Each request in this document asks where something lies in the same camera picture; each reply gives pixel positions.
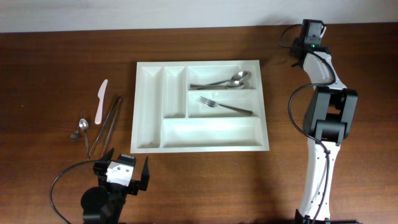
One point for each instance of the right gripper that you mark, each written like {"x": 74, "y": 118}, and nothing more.
{"x": 313, "y": 40}

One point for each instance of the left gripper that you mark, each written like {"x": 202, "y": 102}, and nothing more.
{"x": 132, "y": 188}

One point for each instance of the small shiny teaspoon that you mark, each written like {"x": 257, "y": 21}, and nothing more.
{"x": 83, "y": 125}

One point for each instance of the metal kitchen tongs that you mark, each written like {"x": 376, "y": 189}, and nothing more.
{"x": 105, "y": 124}

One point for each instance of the steel tablespoon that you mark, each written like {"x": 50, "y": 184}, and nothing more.
{"x": 229, "y": 86}
{"x": 240, "y": 77}

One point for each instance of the white plastic knife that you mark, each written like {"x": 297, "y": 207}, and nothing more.
{"x": 101, "y": 93}

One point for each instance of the steel fork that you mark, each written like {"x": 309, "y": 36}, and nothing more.
{"x": 214, "y": 104}

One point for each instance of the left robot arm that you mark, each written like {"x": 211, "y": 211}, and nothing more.
{"x": 104, "y": 203}

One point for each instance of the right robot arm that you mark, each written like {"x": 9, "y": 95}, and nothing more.
{"x": 327, "y": 121}

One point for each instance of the small dark teaspoon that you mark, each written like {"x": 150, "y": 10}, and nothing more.
{"x": 76, "y": 135}

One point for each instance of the white plastic cutlery tray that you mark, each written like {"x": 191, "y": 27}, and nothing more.
{"x": 169, "y": 117}

